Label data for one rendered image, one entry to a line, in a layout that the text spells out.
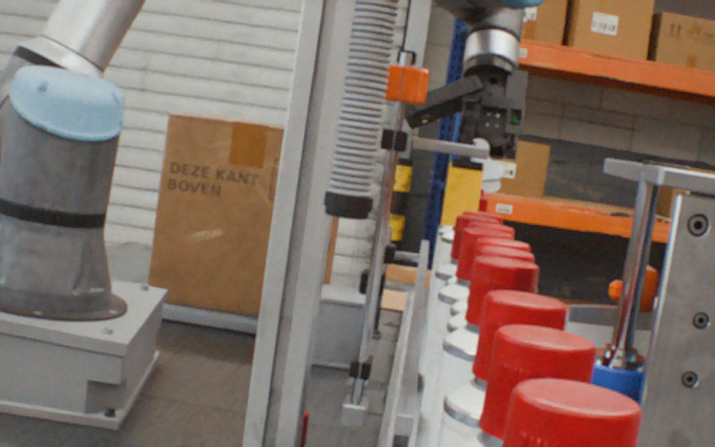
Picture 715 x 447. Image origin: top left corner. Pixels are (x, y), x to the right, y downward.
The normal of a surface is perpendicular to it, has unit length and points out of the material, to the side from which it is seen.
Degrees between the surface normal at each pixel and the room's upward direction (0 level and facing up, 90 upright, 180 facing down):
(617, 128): 90
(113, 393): 90
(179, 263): 90
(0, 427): 0
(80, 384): 90
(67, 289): 74
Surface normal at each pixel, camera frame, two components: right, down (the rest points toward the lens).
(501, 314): -0.62, -0.01
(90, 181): 0.76, 0.22
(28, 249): 0.12, -0.18
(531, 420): -0.79, -0.06
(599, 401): 0.11, -0.99
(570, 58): 0.05, 0.11
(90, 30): 0.42, 0.14
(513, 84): -0.01, -0.42
